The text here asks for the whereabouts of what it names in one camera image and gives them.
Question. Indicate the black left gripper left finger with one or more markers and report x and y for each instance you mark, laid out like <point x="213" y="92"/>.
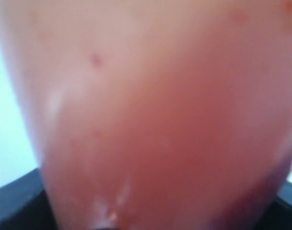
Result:
<point x="24" y="205"/>

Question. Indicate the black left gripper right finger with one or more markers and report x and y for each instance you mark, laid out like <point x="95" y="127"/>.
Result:
<point x="282" y="210"/>

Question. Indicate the red sauce squeeze bottle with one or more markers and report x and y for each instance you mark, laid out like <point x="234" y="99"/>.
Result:
<point x="154" y="114"/>

